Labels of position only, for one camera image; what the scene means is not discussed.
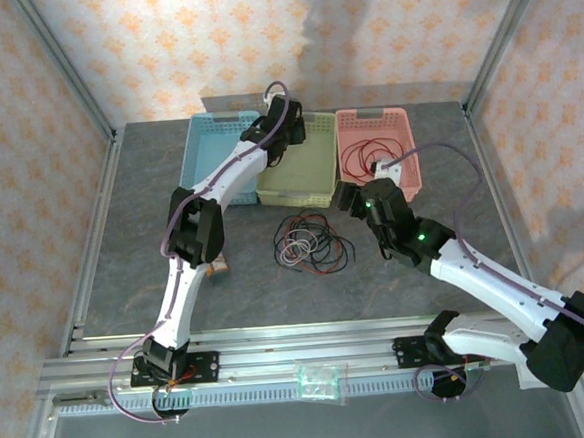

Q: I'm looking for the black cable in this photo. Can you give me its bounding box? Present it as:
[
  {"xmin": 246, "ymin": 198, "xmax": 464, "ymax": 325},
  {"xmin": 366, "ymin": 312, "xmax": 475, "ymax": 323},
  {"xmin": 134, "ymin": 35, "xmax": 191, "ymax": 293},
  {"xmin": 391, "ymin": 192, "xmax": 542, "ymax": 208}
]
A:
[
  {"xmin": 276, "ymin": 207, "xmax": 357, "ymax": 280},
  {"xmin": 270, "ymin": 205, "xmax": 357, "ymax": 280}
]

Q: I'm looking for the green plastic basket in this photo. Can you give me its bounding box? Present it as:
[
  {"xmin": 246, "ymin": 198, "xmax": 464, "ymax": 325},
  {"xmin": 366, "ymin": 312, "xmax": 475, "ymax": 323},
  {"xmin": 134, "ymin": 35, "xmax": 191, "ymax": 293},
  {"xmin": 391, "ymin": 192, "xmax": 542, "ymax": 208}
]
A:
[{"xmin": 250, "ymin": 109, "xmax": 343, "ymax": 213}]

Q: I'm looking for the red cable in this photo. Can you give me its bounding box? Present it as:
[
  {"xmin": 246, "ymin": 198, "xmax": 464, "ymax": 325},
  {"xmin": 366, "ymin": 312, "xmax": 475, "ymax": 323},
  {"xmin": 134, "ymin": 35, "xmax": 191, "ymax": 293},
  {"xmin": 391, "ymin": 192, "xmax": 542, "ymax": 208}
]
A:
[
  {"xmin": 284, "ymin": 211, "xmax": 339, "ymax": 271},
  {"xmin": 341, "ymin": 135, "xmax": 404, "ymax": 181}
]

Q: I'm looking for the blue plastic basket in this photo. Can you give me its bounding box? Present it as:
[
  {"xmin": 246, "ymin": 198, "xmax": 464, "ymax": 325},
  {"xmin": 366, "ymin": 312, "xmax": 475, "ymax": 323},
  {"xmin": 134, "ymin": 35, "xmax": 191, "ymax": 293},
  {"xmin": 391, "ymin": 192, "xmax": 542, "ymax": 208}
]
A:
[{"xmin": 176, "ymin": 109, "xmax": 268, "ymax": 210}]

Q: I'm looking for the pink plastic basket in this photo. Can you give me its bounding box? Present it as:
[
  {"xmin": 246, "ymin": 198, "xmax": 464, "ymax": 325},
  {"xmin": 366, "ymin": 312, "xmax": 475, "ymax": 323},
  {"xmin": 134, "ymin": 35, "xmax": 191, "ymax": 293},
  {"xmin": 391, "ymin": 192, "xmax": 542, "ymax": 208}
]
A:
[{"xmin": 332, "ymin": 103, "xmax": 425, "ymax": 208}]

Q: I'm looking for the clear plastic parts bag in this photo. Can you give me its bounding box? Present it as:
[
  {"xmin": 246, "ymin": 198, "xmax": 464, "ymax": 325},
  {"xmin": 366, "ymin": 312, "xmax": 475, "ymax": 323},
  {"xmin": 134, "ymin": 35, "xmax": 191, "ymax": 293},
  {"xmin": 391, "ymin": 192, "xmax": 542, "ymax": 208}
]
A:
[{"xmin": 292, "ymin": 358, "xmax": 351, "ymax": 410}]

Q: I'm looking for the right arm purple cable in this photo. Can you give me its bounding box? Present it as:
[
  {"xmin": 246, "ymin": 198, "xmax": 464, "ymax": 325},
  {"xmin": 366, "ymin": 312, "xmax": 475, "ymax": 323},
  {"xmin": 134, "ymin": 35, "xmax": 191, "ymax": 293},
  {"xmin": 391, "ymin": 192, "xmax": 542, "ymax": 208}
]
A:
[{"xmin": 389, "ymin": 131, "xmax": 584, "ymax": 405}]

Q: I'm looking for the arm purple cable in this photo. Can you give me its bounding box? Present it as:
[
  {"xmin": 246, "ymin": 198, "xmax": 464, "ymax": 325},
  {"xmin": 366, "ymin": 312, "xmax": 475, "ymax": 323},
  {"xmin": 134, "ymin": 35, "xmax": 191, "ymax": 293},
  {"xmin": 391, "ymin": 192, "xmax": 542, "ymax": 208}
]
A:
[
  {"xmin": 389, "ymin": 131, "xmax": 584, "ymax": 405},
  {"xmin": 85, "ymin": 80, "xmax": 313, "ymax": 429}
]

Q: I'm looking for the aluminium side rail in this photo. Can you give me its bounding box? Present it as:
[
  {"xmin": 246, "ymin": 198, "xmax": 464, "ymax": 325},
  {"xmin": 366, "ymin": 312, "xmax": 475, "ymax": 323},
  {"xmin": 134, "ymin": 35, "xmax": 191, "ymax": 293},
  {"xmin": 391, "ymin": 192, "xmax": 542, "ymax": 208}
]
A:
[
  {"xmin": 461, "ymin": 95, "xmax": 552, "ymax": 327},
  {"xmin": 44, "ymin": 128, "xmax": 140, "ymax": 356}
]

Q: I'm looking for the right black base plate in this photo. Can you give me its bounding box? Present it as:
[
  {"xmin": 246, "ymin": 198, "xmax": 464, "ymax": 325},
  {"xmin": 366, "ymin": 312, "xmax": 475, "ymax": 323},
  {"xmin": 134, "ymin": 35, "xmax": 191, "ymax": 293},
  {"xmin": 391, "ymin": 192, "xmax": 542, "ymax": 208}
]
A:
[{"xmin": 392, "ymin": 330, "xmax": 487, "ymax": 372}]

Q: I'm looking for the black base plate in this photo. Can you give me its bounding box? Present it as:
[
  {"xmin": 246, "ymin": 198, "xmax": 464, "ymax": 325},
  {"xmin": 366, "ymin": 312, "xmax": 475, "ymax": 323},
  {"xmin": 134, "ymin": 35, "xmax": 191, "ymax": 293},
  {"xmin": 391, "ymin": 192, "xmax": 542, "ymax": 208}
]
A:
[
  {"xmin": 392, "ymin": 330, "xmax": 487, "ymax": 372},
  {"xmin": 128, "ymin": 350, "xmax": 223, "ymax": 391}
]

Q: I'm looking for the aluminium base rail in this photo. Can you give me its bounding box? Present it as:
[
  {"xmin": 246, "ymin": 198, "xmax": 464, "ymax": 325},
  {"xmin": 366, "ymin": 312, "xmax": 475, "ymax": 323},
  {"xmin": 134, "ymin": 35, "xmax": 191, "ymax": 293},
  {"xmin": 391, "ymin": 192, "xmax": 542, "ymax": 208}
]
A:
[{"xmin": 34, "ymin": 302, "xmax": 584, "ymax": 401}]

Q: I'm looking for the slotted grey cable duct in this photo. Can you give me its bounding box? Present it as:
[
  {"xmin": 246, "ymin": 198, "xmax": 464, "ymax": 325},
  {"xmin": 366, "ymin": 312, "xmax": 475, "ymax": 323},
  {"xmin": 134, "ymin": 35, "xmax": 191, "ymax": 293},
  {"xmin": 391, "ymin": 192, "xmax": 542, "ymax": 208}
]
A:
[{"xmin": 51, "ymin": 366, "xmax": 468, "ymax": 420}]

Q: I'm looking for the aluminium frame post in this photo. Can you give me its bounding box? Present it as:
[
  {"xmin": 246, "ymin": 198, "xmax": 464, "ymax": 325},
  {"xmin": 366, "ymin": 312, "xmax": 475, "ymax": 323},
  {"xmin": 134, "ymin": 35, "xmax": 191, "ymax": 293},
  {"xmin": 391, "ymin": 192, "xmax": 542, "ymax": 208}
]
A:
[
  {"xmin": 454, "ymin": 0, "xmax": 564, "ymax": 118},
  {"xmin": 8, "ymin": 0, "xmax": 120, "ymax": 149}
]

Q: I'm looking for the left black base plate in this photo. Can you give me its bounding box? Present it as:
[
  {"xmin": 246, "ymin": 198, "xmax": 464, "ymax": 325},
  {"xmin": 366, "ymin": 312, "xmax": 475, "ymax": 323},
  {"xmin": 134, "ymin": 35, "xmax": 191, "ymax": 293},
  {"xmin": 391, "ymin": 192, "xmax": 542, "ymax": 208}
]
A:
[{"xmin": 128, "ymin": 350, "xmax": 223, "ymax": 391}]

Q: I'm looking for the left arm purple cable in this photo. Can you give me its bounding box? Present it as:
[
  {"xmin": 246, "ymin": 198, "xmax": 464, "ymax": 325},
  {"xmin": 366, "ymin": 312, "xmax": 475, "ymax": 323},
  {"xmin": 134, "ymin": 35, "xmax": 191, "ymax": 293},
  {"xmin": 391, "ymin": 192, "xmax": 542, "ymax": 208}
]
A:
[{"xmin": 85, "ymin": 80, "xmax": 313, "ymax": 429}]

